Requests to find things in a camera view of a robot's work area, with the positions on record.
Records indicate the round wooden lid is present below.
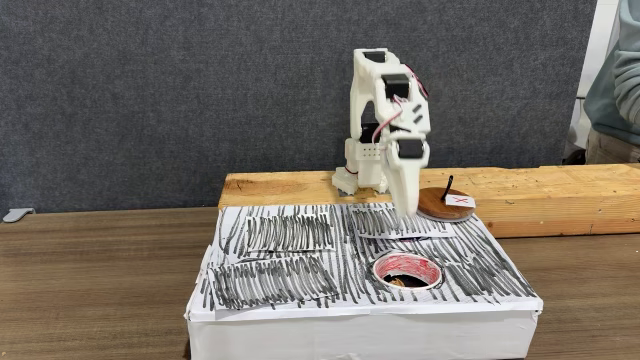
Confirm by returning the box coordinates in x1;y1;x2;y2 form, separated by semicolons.
414;186;476;223

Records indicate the scribbled paper sheet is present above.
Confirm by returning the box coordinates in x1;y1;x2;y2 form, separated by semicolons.
348;203;457;240
243;213;337;254
207;253;342;311

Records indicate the white paper with red cross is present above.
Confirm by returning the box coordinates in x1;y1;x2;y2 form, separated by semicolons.
444;194;477;209

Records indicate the light wooden plank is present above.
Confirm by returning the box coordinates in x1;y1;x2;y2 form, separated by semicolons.
218;163;640;239

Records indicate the white box with black scribbles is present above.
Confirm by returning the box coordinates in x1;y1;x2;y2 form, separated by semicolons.
183;201;545;360

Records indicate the person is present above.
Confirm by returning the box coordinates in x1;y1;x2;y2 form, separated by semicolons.
582;0;640;166

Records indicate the grey felt partition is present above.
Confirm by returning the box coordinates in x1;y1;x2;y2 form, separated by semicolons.
0;0;599;217

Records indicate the red white black servo cable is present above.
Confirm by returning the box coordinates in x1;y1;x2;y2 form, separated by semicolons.
370;63;430;147

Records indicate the red-lined hole ring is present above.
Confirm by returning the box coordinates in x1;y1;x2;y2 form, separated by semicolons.
371;251;445;293

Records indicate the grey metal bracket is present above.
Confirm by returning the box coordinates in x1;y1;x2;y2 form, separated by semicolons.
1;206;38;224

